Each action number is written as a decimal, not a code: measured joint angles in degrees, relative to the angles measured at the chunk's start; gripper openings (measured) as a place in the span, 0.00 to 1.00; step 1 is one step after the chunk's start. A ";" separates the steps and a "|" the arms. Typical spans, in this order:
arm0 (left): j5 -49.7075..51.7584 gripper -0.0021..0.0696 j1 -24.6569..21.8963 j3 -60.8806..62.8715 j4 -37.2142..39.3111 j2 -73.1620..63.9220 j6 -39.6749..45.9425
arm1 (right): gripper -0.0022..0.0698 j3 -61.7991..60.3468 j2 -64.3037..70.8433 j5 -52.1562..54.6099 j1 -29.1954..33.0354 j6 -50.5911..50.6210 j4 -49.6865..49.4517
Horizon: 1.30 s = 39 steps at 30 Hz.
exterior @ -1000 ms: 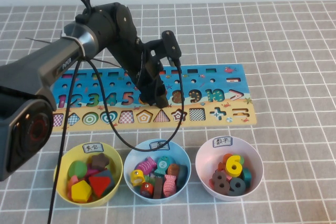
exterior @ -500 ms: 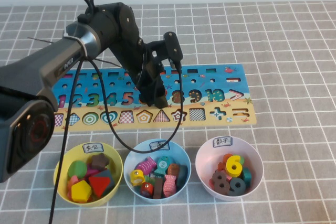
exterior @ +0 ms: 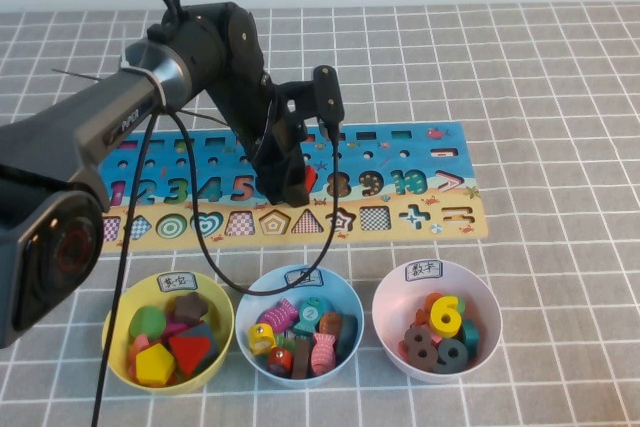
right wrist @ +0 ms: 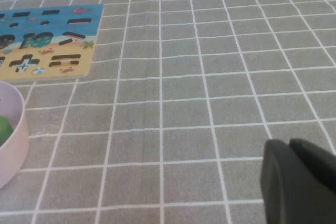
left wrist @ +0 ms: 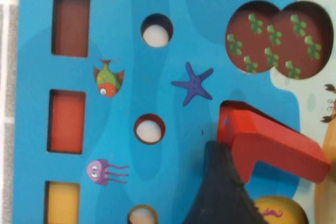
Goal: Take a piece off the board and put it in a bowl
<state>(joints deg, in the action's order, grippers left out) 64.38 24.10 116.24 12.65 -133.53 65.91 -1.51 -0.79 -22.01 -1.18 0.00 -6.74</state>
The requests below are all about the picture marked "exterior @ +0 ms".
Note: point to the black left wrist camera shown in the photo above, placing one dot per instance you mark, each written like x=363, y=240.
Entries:
x=328, y=97

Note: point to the dark grey quadrilateral piece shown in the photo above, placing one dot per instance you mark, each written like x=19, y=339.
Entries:
x=207, y=337

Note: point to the white bowl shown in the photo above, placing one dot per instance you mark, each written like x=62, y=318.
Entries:
x=482, y=312

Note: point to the green number piece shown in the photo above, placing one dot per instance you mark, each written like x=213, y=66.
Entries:
x=460, y=306

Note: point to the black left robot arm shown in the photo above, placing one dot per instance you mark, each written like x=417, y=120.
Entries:
x=100, y=112

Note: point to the small red number piece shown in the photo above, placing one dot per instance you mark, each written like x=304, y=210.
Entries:
x=403, y=349

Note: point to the yellow cylinder piece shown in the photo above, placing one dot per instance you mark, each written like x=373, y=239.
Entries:
x=261, y=338

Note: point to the teal number piece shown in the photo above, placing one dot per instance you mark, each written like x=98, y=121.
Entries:
x=471, y=339

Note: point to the yellow number six piece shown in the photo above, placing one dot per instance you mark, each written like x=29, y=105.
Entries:
x=445, y=319

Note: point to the yellow pentagon piece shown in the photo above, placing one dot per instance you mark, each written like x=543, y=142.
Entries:
x=155, y=367

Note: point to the grey number nine piece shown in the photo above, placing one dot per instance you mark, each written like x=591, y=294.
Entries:
x=451, y=357

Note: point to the green circle piece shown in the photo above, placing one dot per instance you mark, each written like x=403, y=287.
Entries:
x=146, y=323

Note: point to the brown number eight piece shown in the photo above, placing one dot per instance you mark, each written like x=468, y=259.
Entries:
x=420, y=349

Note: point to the grey white-grid tablecloth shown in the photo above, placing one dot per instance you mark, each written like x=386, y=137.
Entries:
x=550, y=147

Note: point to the brown orange fish piece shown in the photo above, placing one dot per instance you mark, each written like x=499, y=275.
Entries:
x=331, y=323

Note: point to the red trapezoid piece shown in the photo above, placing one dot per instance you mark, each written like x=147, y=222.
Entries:
x=192, y=354

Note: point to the orange number piece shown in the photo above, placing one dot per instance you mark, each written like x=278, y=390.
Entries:
x=432, y=301

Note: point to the wooden number puzzle board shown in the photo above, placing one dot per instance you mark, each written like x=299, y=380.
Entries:
x=380, y=197

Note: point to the brown block piece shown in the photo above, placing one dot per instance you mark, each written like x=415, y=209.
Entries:
x=301, y=359

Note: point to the orange shape piece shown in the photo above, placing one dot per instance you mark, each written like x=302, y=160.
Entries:
x=140, y=347

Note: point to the white zip tie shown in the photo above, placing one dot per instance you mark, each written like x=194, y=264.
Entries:
x=150, y=78

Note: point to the pink striped fish piece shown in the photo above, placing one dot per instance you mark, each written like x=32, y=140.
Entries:
x=277, y=317

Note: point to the red orange cylinder piece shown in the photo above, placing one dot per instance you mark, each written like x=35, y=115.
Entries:
x=279, y=362

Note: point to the brown star piece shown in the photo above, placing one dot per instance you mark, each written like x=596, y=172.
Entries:
x=190, y=307

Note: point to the yellow bowl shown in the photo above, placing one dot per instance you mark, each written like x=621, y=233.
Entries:
x=220, y=307

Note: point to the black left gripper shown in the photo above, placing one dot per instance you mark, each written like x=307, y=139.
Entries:
x=280, y=147

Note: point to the dark teal fish piece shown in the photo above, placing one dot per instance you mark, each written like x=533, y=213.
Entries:
x=347, y=337

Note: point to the magenta shape piece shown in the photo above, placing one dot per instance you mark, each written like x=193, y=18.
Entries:
x=175, y=324

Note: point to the blue bowl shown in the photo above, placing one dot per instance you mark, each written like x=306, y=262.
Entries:
x=247, y=312

